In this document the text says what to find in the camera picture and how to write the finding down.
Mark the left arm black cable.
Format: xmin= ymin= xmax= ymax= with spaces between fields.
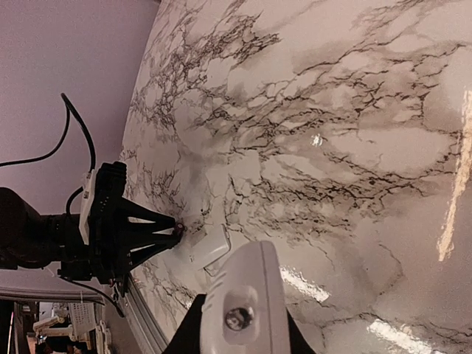
xmin=0 ymin=92 xmax=126 ymax=319

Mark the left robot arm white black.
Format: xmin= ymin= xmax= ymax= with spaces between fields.
xmin=1 ymin=162 xmax=184 ymax=287

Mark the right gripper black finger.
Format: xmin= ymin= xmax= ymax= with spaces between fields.
xmin=169 ymin=291 xmax=325 ymax=354

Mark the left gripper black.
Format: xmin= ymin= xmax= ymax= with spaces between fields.
xmin=57 ymin=162 xmax=183 ymax=286

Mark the white remote control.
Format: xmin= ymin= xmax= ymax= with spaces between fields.
xmin=200 ymin=241 xmax=291 ymax=354

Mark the white battery cover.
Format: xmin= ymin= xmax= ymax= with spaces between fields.
xmin=189 ymin=224 xmax=232 ymax=276

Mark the dark blue battery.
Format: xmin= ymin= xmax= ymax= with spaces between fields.
xmin=174 ymin=223 xmax=184 ymax=235

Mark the front aluminium frame rail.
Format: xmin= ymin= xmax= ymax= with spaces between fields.
xmin=1 ymin=270 xmax=167 ymax=353

